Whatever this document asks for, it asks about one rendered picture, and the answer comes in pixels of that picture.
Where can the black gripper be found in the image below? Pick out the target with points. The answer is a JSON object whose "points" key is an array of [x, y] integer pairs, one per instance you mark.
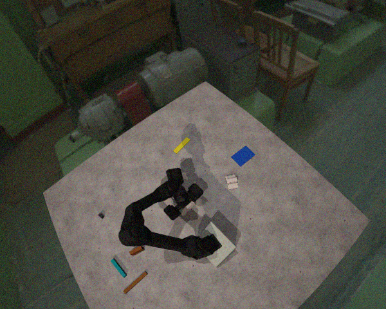
{"points": [[194, 192]]}

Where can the teal flat bar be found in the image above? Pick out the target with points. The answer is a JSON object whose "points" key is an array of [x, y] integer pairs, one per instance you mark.
{"points": [[118, 267]]}

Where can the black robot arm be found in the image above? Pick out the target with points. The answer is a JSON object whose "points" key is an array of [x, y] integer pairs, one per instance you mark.
{"points": [[134, 233]]}

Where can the brown long flat bar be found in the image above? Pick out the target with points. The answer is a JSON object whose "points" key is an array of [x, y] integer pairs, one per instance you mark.
{"points": [[135, 282]]}

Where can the brown rectangular block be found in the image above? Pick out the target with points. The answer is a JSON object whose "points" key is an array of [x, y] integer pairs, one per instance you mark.
{"points": [[136, 250]]}

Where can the yellow flat bar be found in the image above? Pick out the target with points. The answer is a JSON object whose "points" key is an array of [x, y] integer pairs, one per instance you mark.
{"points": [[181, 145]]}

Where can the blue flat rectangular plate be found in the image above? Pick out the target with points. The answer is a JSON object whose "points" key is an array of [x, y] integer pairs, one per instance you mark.
{"points": [[242, 156]]}

